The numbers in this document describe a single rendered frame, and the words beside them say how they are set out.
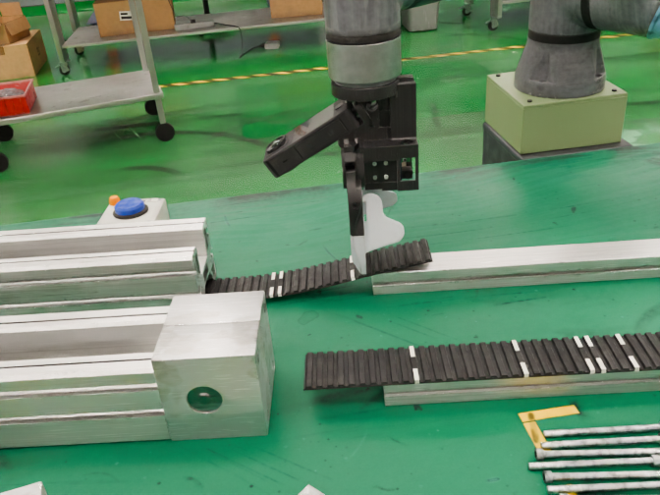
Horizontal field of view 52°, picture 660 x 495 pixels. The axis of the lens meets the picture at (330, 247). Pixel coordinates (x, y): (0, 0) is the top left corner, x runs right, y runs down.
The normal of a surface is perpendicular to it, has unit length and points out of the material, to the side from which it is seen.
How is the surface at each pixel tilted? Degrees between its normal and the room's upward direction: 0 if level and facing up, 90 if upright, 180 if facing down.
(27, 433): 90
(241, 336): 0
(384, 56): 90
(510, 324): 0
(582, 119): 90
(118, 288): 90
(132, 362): 0
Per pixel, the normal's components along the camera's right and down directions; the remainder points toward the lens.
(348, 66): -0.47, 0.47
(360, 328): -0.07, -0.86
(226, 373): 0.00, 0.50
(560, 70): -0.35, 0.23
